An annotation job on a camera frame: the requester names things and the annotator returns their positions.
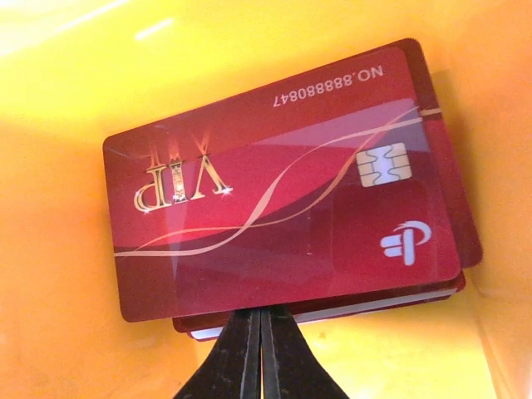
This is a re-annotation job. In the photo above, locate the orange plastic sorting bin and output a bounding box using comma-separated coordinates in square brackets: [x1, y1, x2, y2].
[1, 1, 531, 398]

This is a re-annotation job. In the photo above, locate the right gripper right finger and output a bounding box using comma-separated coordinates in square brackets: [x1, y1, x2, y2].
[261, 307, 347, 399]

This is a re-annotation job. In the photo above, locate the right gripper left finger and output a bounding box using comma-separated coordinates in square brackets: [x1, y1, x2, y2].
[175, 309, 261, 399]

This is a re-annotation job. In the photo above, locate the red VIP card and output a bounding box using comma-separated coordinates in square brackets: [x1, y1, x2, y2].
[102, 42, 461, 322]

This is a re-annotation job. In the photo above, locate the red card stack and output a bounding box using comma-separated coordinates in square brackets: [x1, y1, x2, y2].
[172, 37, 485, 342]

